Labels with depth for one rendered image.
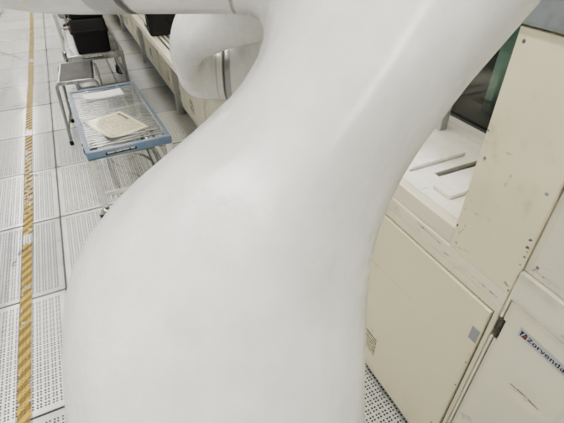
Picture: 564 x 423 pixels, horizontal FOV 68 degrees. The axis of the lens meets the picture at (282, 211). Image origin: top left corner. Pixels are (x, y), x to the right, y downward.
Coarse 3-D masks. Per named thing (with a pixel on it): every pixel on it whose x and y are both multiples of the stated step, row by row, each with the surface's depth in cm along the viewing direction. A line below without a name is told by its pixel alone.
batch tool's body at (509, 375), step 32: (544, 256) 75; (544, 288) 77; (512, 320) 85; (544, 320) 78; (512, 352) 87; (480, 384) 99; (512, 384) 90; (544, 384) 82; (480, 416) 102; (512, 416) 92; (544, 416) 84
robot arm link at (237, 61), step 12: (240, 48) 52; (252, 48) 52; (228, 60) 53; (240, 60) 53; (252, 60) 53; (228, 72) 54; (240, 72) 54; (228, 84) 55; (240, 84) 55; (228, 96) 56
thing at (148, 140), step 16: (80, 96) 258; (128, 96) 258; (80, 112) 239; (96, 112) 238; (128, 112) 238; (80, 128) 222; (144, 128) 222; (160, 128) 222; (96, 144) 208; (128, 144) 208; (144, 144) 212; (160, 144) 216; (96, 176) 210; (112, 192) 219
